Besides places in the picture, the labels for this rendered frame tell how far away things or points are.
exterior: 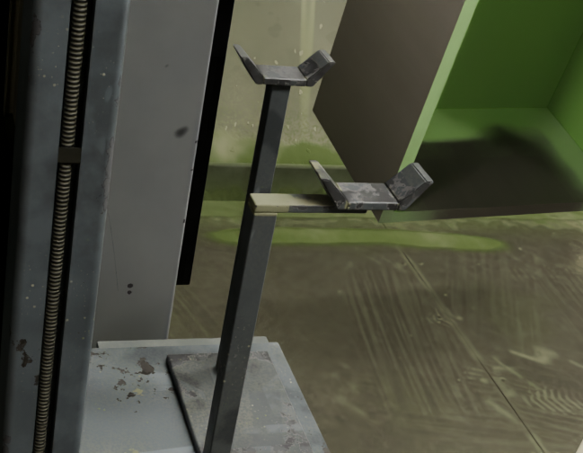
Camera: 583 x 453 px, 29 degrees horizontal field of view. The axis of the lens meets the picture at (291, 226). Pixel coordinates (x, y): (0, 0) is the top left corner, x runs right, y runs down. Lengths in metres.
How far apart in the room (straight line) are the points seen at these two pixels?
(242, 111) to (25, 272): 2.14
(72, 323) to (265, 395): 0.27
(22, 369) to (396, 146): 1.29
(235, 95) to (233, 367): 2.15
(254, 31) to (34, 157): 2.23
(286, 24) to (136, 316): 1.64
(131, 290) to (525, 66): 1.34
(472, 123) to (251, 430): 1.58
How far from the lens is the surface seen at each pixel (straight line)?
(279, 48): 2.97
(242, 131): 2.90
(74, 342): 0.84
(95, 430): 0.99
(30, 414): 0.87
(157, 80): 1.30
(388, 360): 2.48
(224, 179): 2.89
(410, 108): 2.00
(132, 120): 1.31
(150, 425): 1.00
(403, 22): 2.02
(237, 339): 0.77
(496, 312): 2.76
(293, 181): 2.95
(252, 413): 1.01
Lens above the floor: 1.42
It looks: 28 degrees down
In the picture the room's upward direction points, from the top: 12 degrees clockwise
